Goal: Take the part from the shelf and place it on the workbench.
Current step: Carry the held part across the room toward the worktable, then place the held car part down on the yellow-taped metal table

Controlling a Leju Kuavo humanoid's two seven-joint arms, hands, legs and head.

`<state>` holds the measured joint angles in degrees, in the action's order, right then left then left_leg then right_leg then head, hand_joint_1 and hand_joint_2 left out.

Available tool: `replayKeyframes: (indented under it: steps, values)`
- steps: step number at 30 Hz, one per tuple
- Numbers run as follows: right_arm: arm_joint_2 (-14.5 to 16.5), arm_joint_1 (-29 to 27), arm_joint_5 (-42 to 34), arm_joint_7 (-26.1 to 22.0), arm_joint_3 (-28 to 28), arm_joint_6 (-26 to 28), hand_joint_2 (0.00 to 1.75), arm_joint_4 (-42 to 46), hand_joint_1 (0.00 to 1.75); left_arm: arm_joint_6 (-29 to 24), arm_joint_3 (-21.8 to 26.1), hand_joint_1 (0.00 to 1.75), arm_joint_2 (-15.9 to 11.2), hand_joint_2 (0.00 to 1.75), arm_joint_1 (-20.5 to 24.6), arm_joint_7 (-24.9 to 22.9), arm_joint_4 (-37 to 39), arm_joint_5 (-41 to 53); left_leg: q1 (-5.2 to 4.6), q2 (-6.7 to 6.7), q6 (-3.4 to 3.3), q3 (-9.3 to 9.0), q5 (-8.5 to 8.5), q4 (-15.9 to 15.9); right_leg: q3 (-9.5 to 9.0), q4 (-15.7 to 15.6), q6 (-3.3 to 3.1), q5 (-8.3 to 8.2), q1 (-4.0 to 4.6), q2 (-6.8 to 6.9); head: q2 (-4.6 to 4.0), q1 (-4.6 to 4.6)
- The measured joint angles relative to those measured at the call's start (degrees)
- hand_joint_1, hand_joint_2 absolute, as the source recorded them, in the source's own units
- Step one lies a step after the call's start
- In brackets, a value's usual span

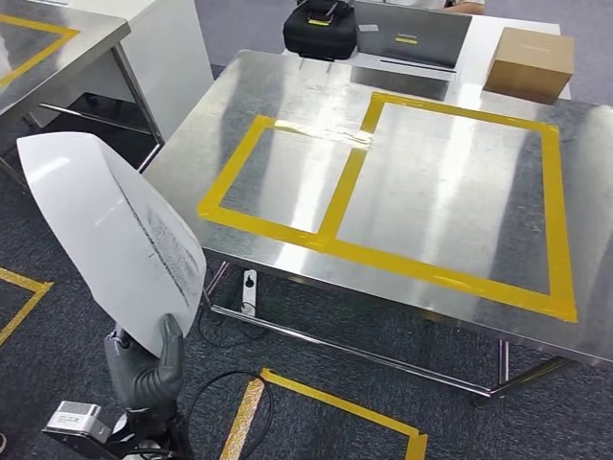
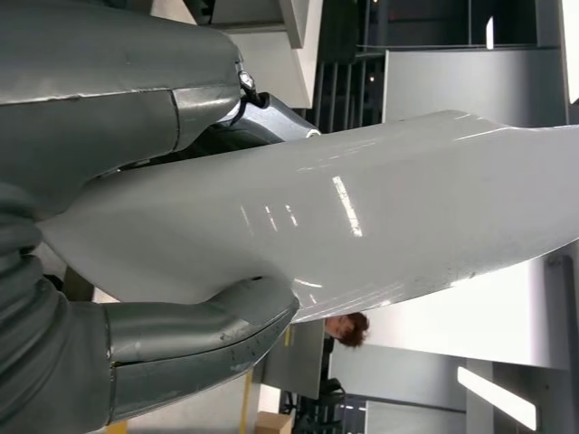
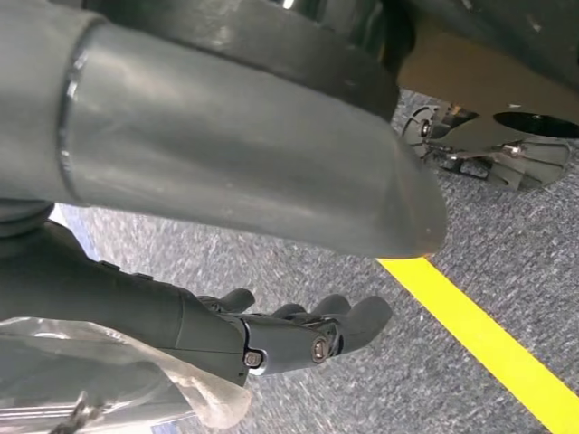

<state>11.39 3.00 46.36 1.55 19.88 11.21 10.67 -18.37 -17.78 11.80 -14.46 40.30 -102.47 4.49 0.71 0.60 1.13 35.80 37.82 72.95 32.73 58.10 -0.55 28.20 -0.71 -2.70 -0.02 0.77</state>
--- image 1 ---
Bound brown cardboard box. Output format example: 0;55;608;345
483;26;576;106

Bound yellow floor tape square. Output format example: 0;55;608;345
219;367;429;460
0;265;54;348

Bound black camera bracket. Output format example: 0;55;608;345
107;405;193;460

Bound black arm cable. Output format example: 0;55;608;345
185;370;275;460

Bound black carry bag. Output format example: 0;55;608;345
282;0;359;62

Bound stainless steel workbench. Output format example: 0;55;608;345
143;49;613;409

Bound stainless steel table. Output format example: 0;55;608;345
0;0;167;192

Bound yellow tape double rectangle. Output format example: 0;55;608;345
197;91;578;324

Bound white power strip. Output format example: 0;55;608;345
241;268;259;318

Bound black floor cable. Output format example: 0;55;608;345
197;302;270;350

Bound white curved plastic part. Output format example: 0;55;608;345
16;131;208;358

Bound grey laptop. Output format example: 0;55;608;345
354;0;474;70

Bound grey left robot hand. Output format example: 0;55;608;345
103;313;185;413

